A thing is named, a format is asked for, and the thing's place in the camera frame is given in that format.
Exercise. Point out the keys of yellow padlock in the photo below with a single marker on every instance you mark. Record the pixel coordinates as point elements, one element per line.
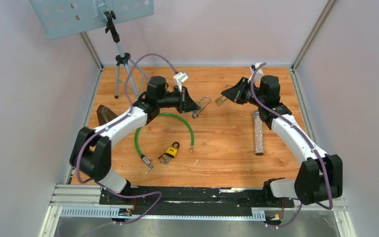
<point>166,158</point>

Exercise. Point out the brown wooden metronome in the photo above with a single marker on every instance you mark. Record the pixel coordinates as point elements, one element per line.
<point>105,115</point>

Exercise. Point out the glittery silver microphone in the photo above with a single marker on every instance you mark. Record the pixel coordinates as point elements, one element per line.
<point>258,134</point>

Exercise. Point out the small brass padlock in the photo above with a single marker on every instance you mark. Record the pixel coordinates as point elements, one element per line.
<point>220,100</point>

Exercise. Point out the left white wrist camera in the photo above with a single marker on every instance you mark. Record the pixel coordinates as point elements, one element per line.
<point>179,78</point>

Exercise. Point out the green cable lock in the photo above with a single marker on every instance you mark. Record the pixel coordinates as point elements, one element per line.
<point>175,122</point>

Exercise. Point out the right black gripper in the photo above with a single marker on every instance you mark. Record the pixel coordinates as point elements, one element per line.
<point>234,93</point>

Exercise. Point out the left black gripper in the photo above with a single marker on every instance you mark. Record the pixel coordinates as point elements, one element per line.
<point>186,102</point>

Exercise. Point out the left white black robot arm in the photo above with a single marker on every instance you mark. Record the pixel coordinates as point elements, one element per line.
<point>92,151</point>

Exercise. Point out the yellow black padlock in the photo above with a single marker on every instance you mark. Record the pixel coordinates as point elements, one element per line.
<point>172,151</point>

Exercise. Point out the large brass padlock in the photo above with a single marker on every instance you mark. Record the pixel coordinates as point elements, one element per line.
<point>203,102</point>

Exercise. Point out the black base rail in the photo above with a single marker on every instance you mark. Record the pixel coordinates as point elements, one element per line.
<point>181,203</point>

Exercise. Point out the keys of cable lock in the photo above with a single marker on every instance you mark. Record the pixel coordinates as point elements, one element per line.
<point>149,168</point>

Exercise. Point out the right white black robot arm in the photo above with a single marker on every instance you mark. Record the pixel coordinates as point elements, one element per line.
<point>319,179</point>

